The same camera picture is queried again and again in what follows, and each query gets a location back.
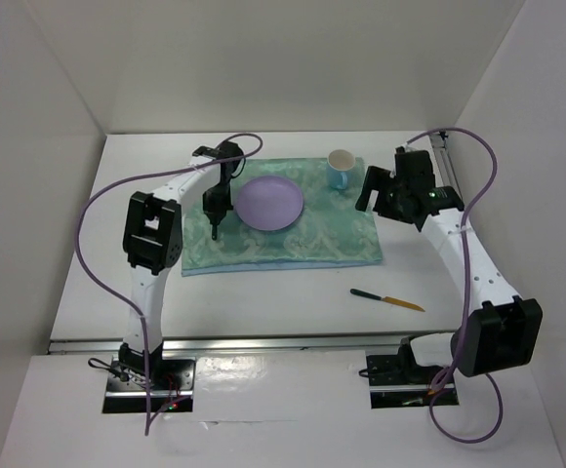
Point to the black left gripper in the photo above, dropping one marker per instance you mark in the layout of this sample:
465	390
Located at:
216	212

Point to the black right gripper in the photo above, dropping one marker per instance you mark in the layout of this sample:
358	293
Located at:
380	179

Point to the light blue ceramic mug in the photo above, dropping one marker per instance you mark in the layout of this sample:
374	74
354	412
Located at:
340	164

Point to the lavender plastic plate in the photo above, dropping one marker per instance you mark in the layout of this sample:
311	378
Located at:
269	203

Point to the teal green cloth napkin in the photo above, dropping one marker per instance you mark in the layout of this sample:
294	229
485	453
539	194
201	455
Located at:
329	233

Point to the gold knife dark handle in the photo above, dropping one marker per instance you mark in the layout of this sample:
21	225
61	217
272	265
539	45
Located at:
387	299

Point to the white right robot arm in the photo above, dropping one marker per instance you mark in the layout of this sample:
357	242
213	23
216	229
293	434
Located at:
499	327

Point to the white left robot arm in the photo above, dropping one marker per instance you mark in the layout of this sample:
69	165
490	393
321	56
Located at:
153	242

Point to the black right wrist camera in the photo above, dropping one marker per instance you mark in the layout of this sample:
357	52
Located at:
414	167

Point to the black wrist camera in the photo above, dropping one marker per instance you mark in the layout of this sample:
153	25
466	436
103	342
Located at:
229	150
414	167

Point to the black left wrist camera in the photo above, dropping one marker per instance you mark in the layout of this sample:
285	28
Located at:
229	150

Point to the aluminium right frame rail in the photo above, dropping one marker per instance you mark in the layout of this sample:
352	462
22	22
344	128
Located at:
439	142

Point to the aluminium frame rail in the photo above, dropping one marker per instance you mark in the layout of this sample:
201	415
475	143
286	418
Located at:
439	142
244	344

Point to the aluminium front frame rail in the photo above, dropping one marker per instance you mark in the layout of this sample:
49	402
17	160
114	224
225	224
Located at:
244	344

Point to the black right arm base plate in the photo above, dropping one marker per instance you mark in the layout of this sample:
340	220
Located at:
393	386

